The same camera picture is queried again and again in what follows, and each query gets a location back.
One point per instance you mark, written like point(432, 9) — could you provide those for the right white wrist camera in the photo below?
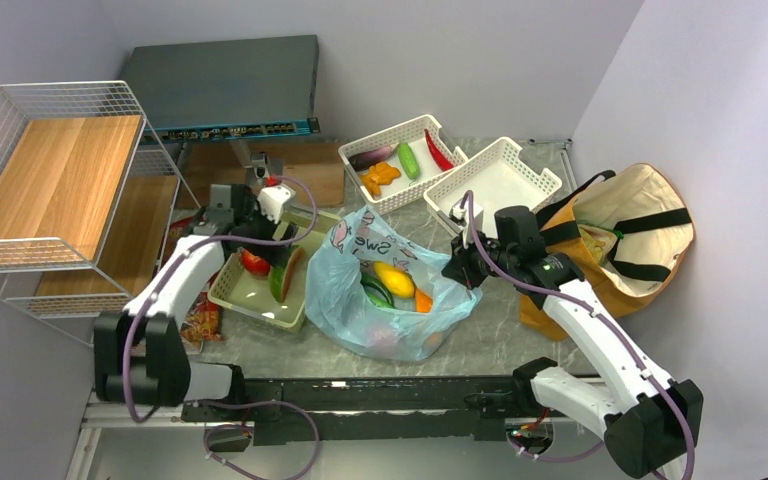
point(469, 217)

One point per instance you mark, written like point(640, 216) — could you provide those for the white basket with vegetables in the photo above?
point(403, 191)

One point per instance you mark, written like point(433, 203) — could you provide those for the toy watermelon slice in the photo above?
point(282, 271)

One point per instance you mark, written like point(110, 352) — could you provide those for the empty white plastic basket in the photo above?
point(499, 177)

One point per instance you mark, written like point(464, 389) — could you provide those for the grey metal camera stand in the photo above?
point(258, 166)

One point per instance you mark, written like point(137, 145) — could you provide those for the green toy vegetable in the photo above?
point(376, 291)

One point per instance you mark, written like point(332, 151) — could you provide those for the orange toy carrot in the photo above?
point(423, 302)

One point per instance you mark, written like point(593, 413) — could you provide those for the light green plastic basket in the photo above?
point(235, 289)

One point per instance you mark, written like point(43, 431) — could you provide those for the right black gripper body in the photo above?
point(478, 261)

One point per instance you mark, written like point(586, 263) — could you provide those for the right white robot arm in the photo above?
point(645, 418)

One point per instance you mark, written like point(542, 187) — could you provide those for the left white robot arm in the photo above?
point(139, 356)

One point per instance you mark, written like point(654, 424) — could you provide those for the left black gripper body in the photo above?
point(253, 223)

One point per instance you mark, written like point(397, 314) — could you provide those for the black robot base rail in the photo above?
point(483, 408)

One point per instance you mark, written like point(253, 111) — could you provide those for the yellow canvas tote bag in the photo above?
point(628, 232)

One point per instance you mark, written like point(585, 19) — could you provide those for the blue printed plastic grocery bag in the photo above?
point(336, 303)

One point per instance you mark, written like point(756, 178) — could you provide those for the white wire shelf rack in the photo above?
point(88, 193)

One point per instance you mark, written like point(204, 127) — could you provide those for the yellow toy lemon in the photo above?
point(396, 281)

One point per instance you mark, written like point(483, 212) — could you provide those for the purple toy eggplant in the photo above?
point(365, 160)

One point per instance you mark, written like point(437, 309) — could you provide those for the orange toy ginger root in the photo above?
point(379, 174)

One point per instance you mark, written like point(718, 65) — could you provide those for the red toy chili pepper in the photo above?
point(437, 155)

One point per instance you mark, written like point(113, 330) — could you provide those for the green toy cucumber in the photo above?
point(408, 161)

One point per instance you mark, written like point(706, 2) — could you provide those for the red toy apple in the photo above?
point(254, 265)

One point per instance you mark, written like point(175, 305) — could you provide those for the red snack packet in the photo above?
point(174, 233)

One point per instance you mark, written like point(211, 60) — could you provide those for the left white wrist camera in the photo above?
point(273, 198)

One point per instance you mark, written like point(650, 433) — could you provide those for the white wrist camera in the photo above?
point(273, 198)
point(469, 217)

